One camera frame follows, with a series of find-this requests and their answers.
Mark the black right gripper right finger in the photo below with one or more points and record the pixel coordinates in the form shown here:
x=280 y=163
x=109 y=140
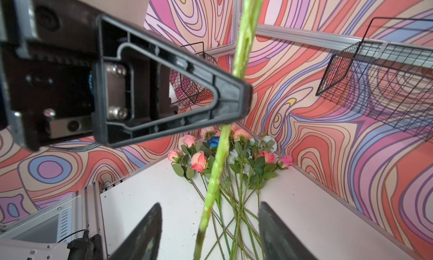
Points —
x=278 y=241

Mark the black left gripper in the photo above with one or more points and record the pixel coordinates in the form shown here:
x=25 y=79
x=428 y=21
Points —
x=48 y=48

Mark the blue artificial rose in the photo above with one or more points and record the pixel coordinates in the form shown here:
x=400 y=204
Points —
x=213 y=142

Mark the pile of artificial flowers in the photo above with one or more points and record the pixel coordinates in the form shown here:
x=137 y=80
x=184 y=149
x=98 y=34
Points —
x=251 y=163

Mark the cream artificial flower stem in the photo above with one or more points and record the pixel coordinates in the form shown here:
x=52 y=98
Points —
x=247 y=31

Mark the left black wire basket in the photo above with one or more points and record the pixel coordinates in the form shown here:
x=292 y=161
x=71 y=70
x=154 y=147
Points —
x=185 y=93

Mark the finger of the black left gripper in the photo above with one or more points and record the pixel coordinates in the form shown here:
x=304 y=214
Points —
x=130 y=81

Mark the back black wire basket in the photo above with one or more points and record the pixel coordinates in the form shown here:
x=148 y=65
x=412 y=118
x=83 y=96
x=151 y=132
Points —
x=387 y=75

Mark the black wire basket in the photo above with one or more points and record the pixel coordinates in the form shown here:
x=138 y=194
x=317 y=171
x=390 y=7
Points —
x=387 y=75
x=185 y=93

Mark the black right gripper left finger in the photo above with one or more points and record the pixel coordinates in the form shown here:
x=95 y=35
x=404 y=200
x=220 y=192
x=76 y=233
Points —
x=144 y=241

